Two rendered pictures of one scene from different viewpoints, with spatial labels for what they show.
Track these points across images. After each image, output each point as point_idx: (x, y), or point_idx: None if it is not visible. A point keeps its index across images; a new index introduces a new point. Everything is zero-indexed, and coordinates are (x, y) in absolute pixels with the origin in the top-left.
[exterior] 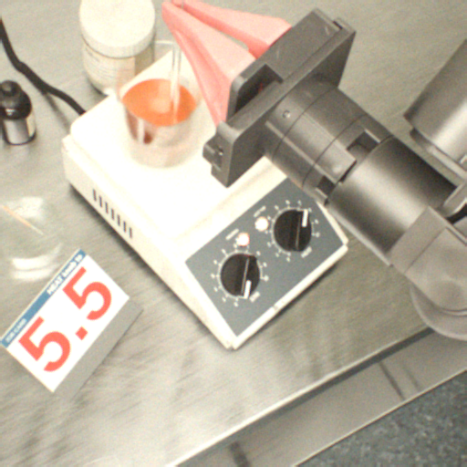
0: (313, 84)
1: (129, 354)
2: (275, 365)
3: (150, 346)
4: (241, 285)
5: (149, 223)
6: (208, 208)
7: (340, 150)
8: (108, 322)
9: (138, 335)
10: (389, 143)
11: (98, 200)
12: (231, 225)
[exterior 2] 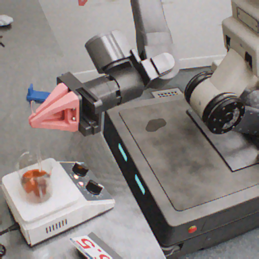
0: (83, 83)
1: (108, 239)
2: (120, 196)
3: (106, 232)
4: (99, 187)
5: (69, 208)
6: (71, 183)
7: (110, 82)
8: (95, 243)
9: (101, 235)
10: (110, 73)
11: (49, 229)
12: (75, 184)
